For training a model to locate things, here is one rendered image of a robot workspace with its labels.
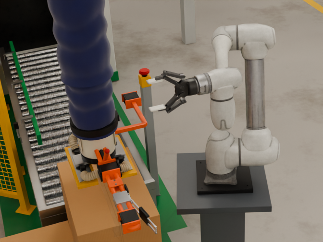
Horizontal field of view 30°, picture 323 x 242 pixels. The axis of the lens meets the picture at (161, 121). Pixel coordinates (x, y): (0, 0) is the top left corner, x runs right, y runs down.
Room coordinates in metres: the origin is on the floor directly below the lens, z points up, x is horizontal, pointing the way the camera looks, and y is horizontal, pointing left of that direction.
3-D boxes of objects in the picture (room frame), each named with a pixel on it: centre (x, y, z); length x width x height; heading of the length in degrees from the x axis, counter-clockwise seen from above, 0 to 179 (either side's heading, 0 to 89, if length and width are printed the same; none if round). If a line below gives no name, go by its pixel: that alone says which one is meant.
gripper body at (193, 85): (2.25, -0.11, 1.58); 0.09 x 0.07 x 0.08; 106
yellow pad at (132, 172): (2.42, 0.23, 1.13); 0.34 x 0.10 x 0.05; 16
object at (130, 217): (1.82, 0.16, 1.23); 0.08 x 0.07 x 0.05; 16
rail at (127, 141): (3.96, 0.42, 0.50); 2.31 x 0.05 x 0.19; 16
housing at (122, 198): (1.95, 0.19, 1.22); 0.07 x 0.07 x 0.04; 16
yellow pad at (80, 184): (2.37, 0.41, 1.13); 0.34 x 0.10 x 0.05; 16
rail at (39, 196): (3.78, 1.05, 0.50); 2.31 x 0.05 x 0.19; 16
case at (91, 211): (2.39, 0.31, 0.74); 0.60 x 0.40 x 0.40; 15
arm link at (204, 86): (2.27, -0.18, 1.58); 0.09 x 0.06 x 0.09; 16
